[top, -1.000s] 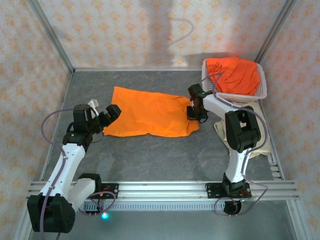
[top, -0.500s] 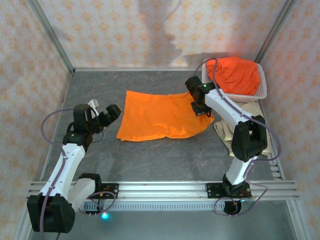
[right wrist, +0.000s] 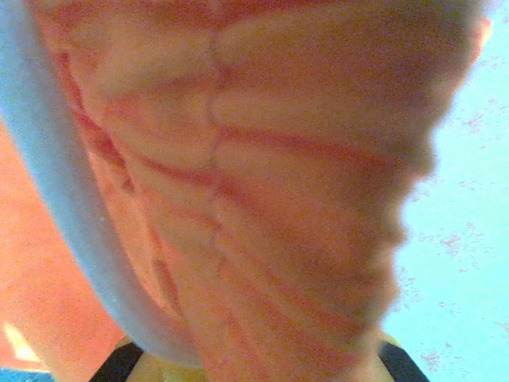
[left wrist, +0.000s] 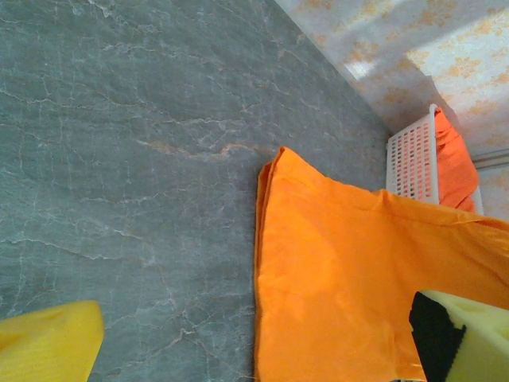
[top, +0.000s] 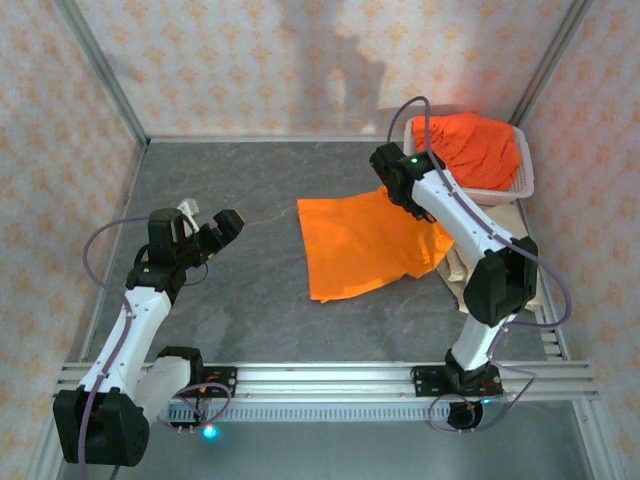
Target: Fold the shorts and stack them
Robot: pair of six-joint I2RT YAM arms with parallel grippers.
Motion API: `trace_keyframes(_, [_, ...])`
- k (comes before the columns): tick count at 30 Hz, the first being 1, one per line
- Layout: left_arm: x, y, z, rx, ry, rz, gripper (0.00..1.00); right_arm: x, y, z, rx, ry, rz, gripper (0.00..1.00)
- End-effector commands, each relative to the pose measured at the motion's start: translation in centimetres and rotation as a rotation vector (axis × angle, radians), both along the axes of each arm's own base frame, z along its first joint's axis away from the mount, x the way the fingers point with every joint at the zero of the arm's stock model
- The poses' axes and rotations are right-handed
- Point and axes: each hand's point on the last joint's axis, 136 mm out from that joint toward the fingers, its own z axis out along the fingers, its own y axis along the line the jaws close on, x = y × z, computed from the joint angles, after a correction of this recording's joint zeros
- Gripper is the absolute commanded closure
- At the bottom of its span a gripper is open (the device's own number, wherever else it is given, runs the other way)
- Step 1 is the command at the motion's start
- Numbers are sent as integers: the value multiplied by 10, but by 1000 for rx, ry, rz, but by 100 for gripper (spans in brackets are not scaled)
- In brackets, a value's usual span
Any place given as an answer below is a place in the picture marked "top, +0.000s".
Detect aluminium table side bar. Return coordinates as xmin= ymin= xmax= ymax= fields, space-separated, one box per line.
xmin=74 ymin=144 xmax=149 ymax=362

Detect red-orange shorts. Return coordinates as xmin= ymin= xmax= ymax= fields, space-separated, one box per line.
xmin=413 ymin=111 xmax=525 ymax=193

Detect light orange shorts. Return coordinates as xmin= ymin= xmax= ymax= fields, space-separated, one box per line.
xmin=296 ymin=186 xmax=457 ymax=305

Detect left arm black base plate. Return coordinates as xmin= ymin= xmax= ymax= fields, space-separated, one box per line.
xmin=199 ymin=365 xmax=239 ymax=400

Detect aluminium frame bar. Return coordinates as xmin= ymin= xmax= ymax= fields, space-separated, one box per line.
xmin=144 ymin=133 xmax=409 ymax=145

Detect cream white shorts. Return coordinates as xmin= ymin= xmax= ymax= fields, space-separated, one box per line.
xmin=436 ymin=201 xmax=545 ymax=317

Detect white perforated plastic basket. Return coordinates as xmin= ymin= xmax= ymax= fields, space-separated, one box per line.
xmin=402 ymin=114 xmax=537 ymax=205

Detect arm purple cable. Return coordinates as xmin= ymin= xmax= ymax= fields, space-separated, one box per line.
xmin=77 ymin=215 xmax=154 ymax=480
xmin=387 ymin=95 xmax=573 ymax=401

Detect short aluminium side rails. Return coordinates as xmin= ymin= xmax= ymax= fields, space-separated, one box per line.
xmin=538 ymin=309 xmax=571 ymax=362

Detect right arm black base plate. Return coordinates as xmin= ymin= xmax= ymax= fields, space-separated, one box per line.
xmin=409 ymin=365 xmax=503 ymax=400

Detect black round puck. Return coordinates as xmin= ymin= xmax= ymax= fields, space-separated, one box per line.
xmin=446 ymin=401 xmax=485 ymax=432

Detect grey slotted cable duct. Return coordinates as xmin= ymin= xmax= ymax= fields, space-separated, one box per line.
xmin=159 ymin=402 xmax=454 ymax=424

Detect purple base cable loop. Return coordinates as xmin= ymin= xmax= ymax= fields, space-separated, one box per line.
xmin=156 ymin=382 xmax=234 ymax=435
xmin=428 ymin=393 xmax=521 ymax=434

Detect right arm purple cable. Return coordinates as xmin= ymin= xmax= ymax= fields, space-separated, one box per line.
xmin=387 ymin=95 xmax=573 ymax=401

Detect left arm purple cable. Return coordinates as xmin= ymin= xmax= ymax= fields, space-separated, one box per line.
xmin=77 ymin=215 xmax=154 ymax=480

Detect aluminium frame post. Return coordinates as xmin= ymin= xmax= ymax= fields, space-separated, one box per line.
xmin=52 ymin=0 xmax=151 ymax=151
xmin=505 ymin=0 xmax=597 ymax=132

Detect aluminium mounting rail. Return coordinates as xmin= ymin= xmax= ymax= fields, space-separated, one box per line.
xmin=52 ymin=360 xmax=600 ymax=402

